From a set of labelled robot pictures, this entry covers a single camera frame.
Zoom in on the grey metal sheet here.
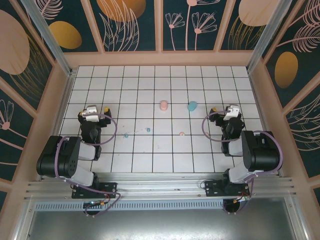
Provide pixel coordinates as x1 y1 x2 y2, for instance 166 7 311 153
24 209 298 240

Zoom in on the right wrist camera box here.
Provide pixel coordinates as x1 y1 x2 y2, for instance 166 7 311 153
223 105 241 121

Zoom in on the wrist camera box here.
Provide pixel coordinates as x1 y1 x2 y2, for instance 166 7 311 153
223 105 241 121
83 106 99 123

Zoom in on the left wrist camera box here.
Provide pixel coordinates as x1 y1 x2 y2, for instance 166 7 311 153
83 106 99 123

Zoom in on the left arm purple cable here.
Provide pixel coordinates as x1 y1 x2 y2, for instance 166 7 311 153
55 113 122 218

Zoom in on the aluminium side rail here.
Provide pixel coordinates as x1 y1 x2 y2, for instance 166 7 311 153
51 69 76 141
248 69 285 176

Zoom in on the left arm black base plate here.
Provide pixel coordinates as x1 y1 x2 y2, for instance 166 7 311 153
71 181 118 200

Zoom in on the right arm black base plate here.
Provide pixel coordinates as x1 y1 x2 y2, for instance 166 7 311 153
204 180 251 198

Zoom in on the aluminium corner post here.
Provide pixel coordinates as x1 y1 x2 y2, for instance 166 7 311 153
246 0 294 73
19 0 77 77

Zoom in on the small circuit board with wires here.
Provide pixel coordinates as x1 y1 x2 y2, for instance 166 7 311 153
83 199 109 209
233 195 251 204

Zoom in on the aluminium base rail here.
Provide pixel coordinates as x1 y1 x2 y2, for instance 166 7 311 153
23 171 299 201

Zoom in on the slotted grey cable duct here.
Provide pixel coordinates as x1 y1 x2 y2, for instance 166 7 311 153
34 201 226 211

